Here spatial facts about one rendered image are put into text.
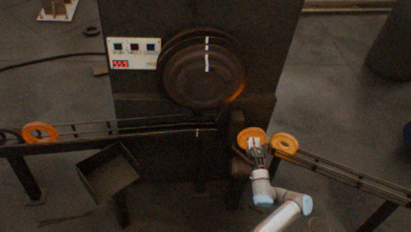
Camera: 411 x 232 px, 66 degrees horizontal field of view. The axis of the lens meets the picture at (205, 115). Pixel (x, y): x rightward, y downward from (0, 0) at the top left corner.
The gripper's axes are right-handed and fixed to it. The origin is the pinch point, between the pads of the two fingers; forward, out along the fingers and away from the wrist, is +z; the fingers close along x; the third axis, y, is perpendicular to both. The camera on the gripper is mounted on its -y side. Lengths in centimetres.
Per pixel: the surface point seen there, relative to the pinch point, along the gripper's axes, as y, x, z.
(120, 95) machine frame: -6, 71, 29
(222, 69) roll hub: 34.7, 20.8, 18.8
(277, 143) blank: -15.4, -19.4, 2.1
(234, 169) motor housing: -32.8, 3.9, -7.3
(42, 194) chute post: -87, 133, -5
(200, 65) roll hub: 36, 31, 19
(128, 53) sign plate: 21, 65, 37
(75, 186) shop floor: -89, 112, 1
